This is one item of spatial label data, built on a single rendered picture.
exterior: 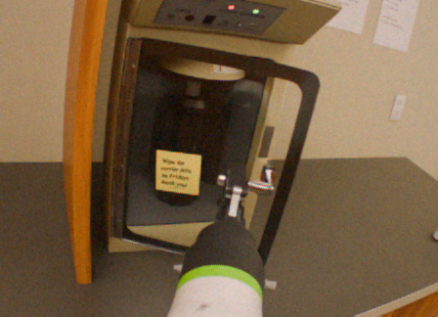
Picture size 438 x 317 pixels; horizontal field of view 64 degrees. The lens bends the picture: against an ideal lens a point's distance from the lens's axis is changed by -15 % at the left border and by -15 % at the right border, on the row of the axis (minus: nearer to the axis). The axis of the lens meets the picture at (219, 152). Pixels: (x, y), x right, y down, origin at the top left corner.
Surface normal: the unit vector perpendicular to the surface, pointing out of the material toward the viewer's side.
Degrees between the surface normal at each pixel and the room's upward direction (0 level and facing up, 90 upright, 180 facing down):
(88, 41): 90
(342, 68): 90
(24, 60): 90
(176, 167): 90
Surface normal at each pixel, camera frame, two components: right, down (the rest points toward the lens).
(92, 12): 0.36, 0.46
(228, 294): 0.25, -0.92
